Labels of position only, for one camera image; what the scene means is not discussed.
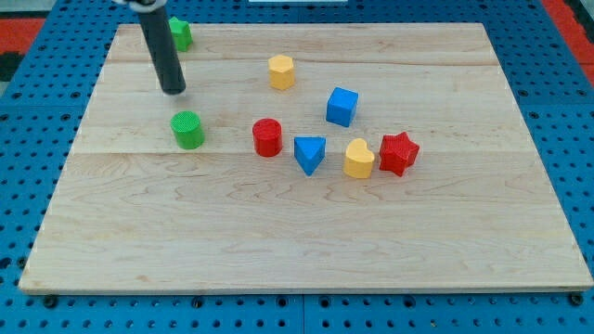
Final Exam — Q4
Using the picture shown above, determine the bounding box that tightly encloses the green star block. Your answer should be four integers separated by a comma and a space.
169, 17, 193, 52

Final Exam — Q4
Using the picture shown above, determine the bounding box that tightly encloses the red cylinder block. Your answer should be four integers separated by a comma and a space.
252, 118, 283, 158

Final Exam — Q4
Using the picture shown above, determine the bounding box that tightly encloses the white rod mount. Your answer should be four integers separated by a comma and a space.
112, 0, 165, 11

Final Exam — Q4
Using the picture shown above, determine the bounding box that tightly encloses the light wooden board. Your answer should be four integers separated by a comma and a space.
19, 23, 593, 295

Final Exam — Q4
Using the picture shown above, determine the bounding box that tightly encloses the yellow heart block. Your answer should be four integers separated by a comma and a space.
342, 138, 375, 179

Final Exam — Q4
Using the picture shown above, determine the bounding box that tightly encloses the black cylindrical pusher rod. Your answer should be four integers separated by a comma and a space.
137, 5, 186, 96

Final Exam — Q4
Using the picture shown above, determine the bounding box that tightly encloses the green cylinder block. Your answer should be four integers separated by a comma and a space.
170, 110, 205, 149

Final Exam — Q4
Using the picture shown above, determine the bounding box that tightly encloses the blue triangle block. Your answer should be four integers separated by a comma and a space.
293, 136, 327, 176

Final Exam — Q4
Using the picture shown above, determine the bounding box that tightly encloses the yellow hexagon block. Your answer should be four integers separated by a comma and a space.
268, 55, 295, 90

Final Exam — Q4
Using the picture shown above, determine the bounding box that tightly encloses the red star block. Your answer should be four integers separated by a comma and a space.
380, 132, 420, 176

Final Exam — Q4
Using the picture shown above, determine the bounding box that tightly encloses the blue cube block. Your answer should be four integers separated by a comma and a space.
326, 87, 359, 127

